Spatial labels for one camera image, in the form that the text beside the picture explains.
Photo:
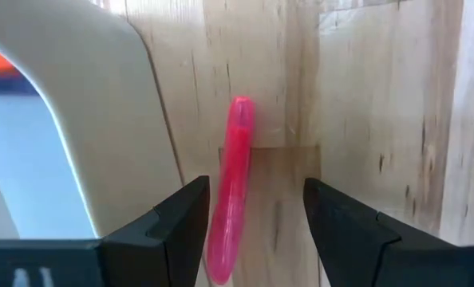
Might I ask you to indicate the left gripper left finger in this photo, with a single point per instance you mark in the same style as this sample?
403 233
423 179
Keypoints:
169 247

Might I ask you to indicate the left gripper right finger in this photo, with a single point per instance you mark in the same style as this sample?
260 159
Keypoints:
360 247

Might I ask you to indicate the pink highlighter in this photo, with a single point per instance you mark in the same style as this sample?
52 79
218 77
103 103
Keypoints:
235 179

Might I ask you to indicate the purple highlighter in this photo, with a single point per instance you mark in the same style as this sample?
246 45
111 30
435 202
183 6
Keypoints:
5 85

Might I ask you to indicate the white opaque plastic bin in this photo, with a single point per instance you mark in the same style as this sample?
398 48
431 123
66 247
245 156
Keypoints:
101 119

